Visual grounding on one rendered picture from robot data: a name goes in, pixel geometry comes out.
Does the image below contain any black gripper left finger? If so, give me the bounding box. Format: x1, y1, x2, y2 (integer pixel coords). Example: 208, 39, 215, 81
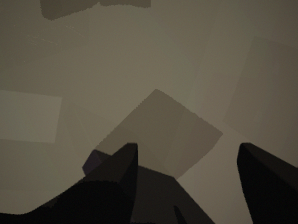
0, 143, 138, 224

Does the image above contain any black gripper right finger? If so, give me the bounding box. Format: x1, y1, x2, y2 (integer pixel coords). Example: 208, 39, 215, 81
237, 143, 298, 224

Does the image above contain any black computer fan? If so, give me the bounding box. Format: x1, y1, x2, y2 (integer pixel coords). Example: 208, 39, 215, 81
81, 149, 214, 224

